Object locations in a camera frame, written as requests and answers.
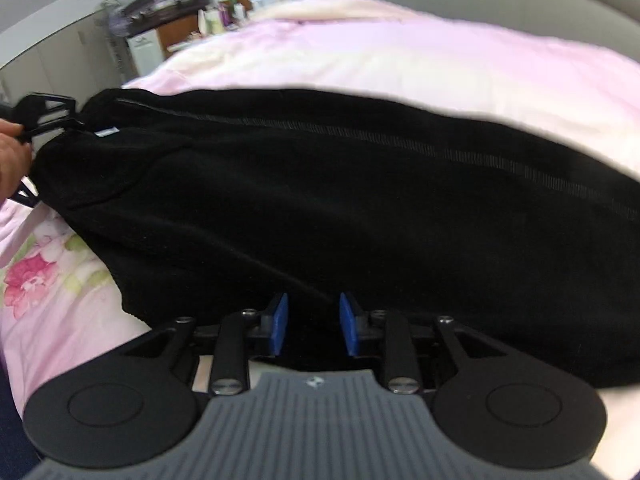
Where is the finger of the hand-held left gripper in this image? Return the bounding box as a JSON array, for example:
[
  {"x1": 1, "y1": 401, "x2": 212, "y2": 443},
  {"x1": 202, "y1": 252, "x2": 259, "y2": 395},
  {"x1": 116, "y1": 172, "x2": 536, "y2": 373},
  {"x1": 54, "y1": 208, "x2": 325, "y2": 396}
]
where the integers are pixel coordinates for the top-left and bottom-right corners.
[
  {"x1": 15, "y1": 179, "x2": 42, "y2": 209},
  {"x1": 15, "y1": 92, "x2": 85, "y2": 142}
]

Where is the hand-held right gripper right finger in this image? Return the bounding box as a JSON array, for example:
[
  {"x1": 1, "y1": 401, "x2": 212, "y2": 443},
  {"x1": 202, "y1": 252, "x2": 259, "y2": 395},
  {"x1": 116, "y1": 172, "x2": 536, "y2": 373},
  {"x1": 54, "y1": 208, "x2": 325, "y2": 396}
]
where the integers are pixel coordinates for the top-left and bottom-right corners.
[{"x1": 339, "y1": 292, "x2": 507, "y2": 395}]

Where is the dark purple suitcase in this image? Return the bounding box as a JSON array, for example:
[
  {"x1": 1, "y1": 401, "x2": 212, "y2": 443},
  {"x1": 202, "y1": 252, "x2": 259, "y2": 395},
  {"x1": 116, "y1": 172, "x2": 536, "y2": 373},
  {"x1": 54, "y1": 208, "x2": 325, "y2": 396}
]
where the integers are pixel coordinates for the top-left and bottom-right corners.
[{"x1": 121, "y1": 0, "x2": 209, "y2": 37}]

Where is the person's left hand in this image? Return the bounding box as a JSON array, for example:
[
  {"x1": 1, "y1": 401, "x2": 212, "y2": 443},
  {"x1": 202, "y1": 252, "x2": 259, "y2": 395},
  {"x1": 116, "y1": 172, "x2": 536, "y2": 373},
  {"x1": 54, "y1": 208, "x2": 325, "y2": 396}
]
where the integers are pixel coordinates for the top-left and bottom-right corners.
[{"x1": 0, "y1": 119, "x2": 34, "y2": 202}]

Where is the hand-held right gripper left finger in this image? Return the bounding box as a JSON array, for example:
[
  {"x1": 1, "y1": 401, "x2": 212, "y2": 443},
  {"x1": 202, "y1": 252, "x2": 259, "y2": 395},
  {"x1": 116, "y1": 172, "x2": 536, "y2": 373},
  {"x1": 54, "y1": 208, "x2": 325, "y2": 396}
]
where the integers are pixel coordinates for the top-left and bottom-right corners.
[{"x1": 121, "y1": 292, "x2": 290, "y2": 396}]

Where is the standing fan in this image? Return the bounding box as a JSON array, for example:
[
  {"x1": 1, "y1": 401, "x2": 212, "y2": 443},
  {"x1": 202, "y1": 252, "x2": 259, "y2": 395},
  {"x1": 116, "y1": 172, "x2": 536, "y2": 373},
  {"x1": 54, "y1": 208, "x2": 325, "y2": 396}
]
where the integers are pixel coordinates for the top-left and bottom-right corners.
[{"x1": 96, "y1": 0, "x2": 135, "y2": 83}]

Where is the white small cabinet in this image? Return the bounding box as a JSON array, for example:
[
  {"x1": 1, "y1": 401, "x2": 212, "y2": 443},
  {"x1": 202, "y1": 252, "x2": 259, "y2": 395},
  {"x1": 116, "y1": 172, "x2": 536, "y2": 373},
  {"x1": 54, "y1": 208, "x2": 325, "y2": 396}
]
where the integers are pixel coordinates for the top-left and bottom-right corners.
[{"x1": 126, "y1": 32, "x2": 167, "y2": 77}]

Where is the light grey closet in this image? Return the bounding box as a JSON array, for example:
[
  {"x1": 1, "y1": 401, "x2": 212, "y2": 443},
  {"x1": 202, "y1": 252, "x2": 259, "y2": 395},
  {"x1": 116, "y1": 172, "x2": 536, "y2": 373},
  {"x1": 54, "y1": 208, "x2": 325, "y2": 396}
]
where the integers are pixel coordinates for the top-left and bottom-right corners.
[{"x1": 0, "y1": 9, "x2": 126, "y2": 107}]

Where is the brown wooden desk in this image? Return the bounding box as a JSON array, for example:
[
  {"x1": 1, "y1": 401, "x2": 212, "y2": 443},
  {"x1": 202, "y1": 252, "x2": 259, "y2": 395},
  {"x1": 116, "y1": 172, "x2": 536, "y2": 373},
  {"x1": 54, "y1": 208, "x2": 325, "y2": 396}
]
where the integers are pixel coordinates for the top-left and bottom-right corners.
[{"x1": 156, "y1": 0, "x2": 254, "y2": 60}]

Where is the pink floral bedsheet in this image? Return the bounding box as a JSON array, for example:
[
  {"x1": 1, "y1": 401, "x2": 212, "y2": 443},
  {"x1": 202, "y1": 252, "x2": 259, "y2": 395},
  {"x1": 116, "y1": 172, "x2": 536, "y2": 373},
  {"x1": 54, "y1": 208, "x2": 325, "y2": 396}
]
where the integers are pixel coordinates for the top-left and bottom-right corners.
[{"x1": 0, "y1": 0, "x2": 640, "y2": 466}]

